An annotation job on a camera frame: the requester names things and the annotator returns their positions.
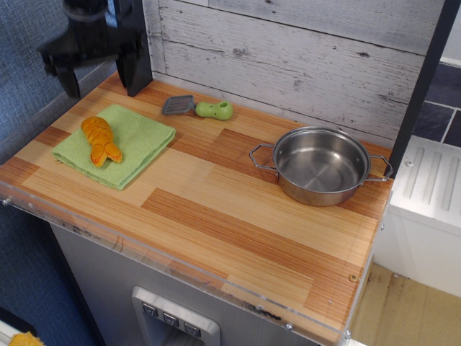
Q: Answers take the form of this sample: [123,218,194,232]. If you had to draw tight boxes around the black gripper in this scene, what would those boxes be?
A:
[38,18,142,99]

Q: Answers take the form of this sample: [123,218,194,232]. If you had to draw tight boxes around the orange plush lobster tail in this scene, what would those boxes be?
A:
[81,116,123,167]

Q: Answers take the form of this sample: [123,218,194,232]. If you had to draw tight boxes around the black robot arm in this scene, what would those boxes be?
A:
[38,1,143,99]

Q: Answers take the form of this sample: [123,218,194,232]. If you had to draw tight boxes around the folded green cloth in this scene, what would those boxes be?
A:
[52,105,176,190]

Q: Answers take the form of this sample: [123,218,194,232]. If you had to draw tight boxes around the silver dispenser button panel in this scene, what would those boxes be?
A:
[132,286,221,345]

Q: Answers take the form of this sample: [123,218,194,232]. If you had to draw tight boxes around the stainless steel pot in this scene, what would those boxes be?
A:
[249,126,375,207]

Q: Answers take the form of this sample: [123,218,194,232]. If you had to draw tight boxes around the yellow plush toy on floor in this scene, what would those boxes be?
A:
[8,332,45,346]

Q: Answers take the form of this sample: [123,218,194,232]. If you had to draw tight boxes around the white toy sink unit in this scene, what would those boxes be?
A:
[373,136,460,296]

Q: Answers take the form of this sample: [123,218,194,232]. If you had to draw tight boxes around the dark grey left post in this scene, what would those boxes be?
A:
[113,0,152,97]

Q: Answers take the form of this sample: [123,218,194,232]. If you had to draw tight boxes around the dark grey post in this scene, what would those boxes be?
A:
[113,0,152,97]
[389,0,460,179]

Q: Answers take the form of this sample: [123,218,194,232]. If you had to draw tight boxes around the grey spatula with green handle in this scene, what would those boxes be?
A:
[162,95,233,120]

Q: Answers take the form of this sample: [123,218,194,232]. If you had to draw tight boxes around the dark grey right post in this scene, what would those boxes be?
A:
[389,0,460,179]

